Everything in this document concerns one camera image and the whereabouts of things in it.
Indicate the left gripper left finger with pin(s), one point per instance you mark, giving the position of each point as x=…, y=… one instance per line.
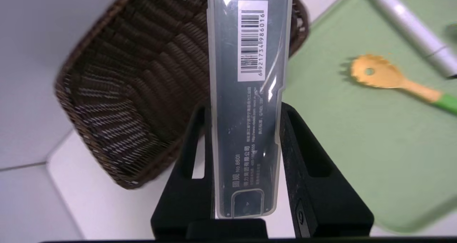
x=189, y=200

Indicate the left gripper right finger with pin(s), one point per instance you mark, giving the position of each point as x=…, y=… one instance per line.
x=321, y=200

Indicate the grey plastic case with barcode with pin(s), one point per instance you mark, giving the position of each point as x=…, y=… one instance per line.
x=250, y=128

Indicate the white marker pen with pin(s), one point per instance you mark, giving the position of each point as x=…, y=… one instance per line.
x=410, y=25

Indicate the dark brown wicker basket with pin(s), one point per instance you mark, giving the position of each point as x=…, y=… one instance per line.
x=135, y=93

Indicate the light green plastic tray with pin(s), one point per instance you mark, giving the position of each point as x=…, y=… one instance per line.
x=375, y=146

